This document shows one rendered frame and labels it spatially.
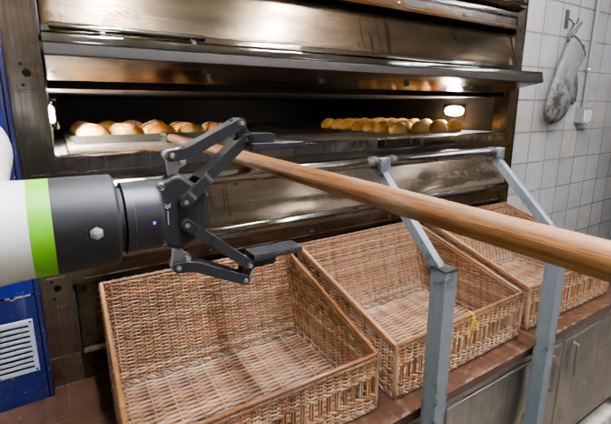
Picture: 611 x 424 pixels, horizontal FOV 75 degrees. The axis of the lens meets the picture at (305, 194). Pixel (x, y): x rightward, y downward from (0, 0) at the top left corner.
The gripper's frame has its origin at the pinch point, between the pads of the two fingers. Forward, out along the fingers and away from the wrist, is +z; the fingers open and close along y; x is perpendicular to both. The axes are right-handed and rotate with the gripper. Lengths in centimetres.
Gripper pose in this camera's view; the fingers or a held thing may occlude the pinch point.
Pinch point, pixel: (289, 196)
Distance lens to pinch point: 52.1
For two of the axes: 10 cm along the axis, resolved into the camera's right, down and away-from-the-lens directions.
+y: -0.1, 9.8, 2.0
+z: 8.4, -1.0, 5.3
